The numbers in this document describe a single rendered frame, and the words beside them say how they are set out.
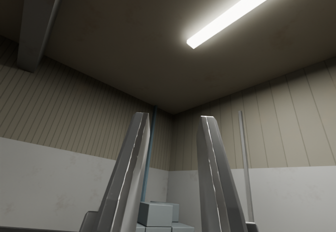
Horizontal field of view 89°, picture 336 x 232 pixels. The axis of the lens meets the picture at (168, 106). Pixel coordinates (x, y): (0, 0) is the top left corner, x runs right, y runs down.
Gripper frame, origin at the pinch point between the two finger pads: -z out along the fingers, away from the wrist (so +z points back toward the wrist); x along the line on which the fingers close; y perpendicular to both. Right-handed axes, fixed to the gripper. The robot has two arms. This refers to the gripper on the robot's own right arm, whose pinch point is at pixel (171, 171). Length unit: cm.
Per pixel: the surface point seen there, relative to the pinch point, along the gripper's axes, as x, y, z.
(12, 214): 171, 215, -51
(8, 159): 189, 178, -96
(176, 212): -16, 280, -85
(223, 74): -76, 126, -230
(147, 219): 21, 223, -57
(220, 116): -88, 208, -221
